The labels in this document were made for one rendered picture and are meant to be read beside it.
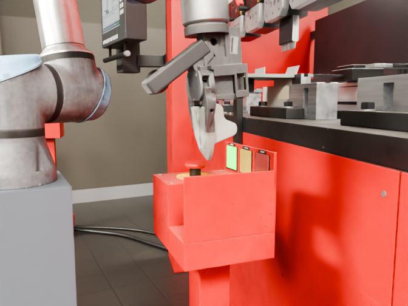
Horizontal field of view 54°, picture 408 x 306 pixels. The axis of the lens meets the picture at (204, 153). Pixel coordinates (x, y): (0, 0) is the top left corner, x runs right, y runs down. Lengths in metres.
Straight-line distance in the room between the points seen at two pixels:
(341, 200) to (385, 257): 0.13
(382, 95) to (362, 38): 1.06
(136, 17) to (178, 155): 0.74
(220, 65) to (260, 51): 1.56
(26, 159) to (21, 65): 0.16
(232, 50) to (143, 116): 3.24
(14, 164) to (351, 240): 0.58
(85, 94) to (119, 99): 2.97
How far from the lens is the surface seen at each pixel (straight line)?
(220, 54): 0.65
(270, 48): 2.20
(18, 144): 0.75
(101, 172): 3.82
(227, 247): 0.66
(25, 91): 0.76
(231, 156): 0.80
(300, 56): 2.27
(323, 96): 1.07
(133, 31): 2.18
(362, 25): 1.90
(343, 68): 1.38
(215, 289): 0.76
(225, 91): 0.64
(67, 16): 0.89
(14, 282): 0.78
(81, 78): 0.83
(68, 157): 3.74
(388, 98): 0.84
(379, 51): 1.78
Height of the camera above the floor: 0.92
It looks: 7 degrees down
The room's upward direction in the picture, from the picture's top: straight up
